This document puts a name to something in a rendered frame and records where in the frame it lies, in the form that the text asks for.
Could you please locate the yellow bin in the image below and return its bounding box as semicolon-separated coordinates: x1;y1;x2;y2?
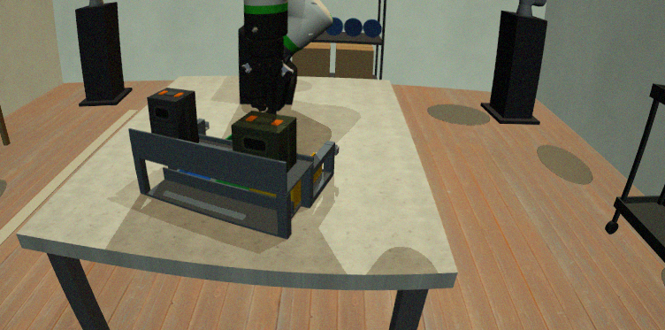
249;153;322;207

